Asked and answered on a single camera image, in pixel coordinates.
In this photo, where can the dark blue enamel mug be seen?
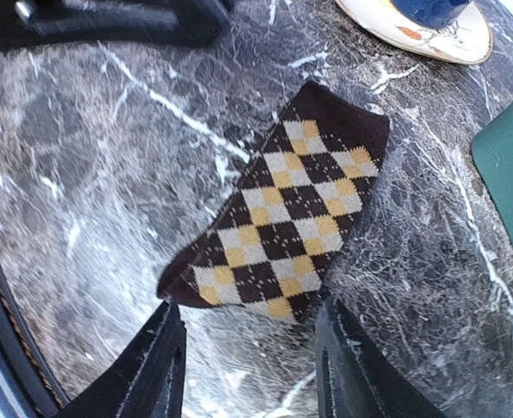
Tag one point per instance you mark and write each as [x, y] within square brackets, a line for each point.
[434, 14]

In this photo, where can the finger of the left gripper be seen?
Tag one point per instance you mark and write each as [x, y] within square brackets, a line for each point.
[193, 24]

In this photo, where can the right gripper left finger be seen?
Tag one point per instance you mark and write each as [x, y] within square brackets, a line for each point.
[147, 379]

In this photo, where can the cream round coaster plate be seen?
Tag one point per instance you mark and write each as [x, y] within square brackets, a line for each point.
[468, 40]

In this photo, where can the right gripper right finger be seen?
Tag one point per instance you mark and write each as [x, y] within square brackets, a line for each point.
[354, 379]

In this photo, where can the brown argyle sock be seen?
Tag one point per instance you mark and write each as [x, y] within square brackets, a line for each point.
[271, 244]

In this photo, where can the black front rail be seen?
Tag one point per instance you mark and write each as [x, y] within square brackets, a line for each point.
[27, 386]

